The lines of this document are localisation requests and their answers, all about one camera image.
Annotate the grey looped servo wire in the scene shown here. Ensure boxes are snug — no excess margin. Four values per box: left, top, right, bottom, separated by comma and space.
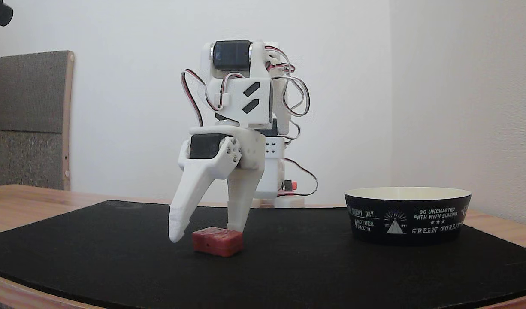
283, 75, 311, 118

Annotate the black table mat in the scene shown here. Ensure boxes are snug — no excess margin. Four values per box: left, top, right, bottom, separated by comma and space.
0, 200, 526, 309

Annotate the red toy block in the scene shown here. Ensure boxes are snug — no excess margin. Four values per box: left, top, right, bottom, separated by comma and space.
192, 227, 243, 258

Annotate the black printed bowl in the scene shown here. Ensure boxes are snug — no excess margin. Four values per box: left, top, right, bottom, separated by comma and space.
345, 187, 472, 246

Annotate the red black servo wire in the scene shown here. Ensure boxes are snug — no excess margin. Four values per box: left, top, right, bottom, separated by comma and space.
278, 158, 319, 197

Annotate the grey board wooden frame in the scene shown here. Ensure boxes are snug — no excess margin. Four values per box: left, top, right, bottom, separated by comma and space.
0, 51, 75, 191

